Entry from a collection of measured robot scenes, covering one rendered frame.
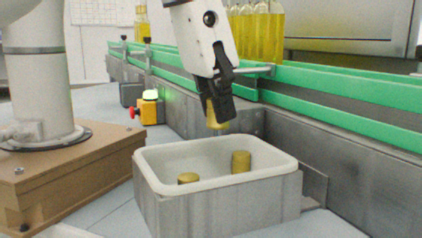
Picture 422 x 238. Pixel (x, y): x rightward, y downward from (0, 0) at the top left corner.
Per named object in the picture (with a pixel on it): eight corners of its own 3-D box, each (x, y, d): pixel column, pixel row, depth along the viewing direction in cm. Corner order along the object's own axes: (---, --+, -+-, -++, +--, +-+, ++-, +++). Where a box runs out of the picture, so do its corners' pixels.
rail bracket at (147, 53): (154, 76, 116) (152, 36, 113) (133, 77, 113) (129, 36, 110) (151, 74, 120) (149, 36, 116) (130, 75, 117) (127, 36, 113)
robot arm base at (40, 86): (39, 158, 52) (25, 57, 48) (-26, 151, 55) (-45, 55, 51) (97, 130, 66) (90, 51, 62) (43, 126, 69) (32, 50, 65)
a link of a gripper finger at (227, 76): (237, 59, 40) (233, 92, 44) (206, 25, 44) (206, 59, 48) (229, 62, 39) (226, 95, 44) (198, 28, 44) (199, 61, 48)
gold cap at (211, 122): (212, 131, 48) (212, 102, 47) (203, 125, 51) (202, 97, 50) (233, 128, 50) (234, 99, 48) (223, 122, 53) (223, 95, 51)
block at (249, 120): (265, 139, 68) (267, 105, 66) (224, 145, 64) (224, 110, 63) (256, 134, 71) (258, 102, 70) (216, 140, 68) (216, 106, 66)
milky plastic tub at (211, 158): (303, 216, 51) (307, 163, 49) (160, 254, 42) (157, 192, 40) (246, 173, 67) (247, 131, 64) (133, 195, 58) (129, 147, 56)
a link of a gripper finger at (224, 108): (236, 75, 44) (246, 120, 46) (224, 72, 47) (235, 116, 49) (215, 83, 43) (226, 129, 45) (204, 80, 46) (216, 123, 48)
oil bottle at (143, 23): (151, 59, 183) (149, 4, 176) (142, 59, 181) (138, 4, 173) (149, 58, 188) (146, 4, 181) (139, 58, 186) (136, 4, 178)
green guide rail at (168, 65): (227, 104, 68) (227, 65, 66) (222, 105, 67) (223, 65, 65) (109, 53, 222) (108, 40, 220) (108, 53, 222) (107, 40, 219)
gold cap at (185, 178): (181, 209, 50) (181, 182, 49) (174, 199, 53) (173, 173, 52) (203, 205, 51) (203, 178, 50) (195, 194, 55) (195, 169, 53)
